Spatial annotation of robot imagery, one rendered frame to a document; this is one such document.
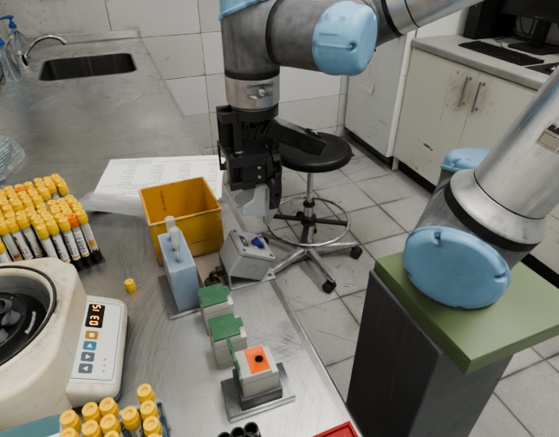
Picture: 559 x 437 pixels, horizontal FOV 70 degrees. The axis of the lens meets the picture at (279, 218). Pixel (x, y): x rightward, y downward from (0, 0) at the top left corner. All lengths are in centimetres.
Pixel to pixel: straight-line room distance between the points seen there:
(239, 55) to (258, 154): 14
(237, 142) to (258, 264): 23
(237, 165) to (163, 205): 32
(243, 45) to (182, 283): 36
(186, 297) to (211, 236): 16
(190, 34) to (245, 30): 228
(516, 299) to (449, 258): 30
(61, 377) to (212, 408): 19
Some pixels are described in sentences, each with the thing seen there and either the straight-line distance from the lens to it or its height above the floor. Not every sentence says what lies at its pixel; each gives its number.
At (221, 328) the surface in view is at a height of 94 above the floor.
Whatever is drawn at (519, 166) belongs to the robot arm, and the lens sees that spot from 45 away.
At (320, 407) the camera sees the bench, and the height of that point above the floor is 87.
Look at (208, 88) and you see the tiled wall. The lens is 289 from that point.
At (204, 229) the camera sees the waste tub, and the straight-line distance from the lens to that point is 76.
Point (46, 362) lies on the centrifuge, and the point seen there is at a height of 99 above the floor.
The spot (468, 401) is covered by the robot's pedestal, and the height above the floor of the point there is 65.
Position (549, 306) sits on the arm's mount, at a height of 91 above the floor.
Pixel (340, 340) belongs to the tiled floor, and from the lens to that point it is 177.
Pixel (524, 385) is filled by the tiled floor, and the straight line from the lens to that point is 188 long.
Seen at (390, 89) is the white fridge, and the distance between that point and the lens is 283.
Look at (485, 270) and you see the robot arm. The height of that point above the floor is 110.
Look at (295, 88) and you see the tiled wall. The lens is 311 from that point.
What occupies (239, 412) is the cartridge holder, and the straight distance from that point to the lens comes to 57.
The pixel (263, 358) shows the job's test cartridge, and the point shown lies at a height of 95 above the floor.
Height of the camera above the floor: 139
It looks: 36 degrees down
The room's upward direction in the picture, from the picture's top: straight up
